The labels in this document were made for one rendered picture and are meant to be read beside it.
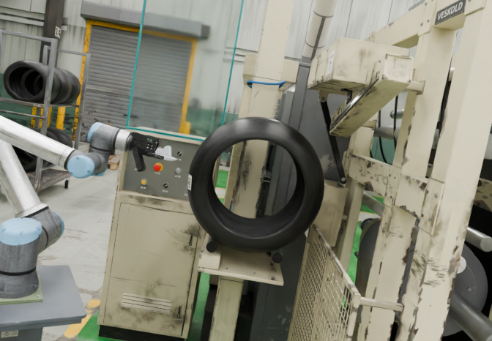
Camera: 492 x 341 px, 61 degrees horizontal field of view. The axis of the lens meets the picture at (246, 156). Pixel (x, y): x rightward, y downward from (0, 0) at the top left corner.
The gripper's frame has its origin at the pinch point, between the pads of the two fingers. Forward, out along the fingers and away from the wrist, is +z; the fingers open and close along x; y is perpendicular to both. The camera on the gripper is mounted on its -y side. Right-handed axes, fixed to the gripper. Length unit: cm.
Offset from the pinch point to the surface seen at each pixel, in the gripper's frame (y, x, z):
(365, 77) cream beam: 52, -35, 60
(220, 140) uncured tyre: 15.3, -11.9, 17.7
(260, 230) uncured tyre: -22, 14, 47
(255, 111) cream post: 30.6, 26.9, 28.4
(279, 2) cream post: 83, 27, 24
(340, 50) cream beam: 58, -35, 49
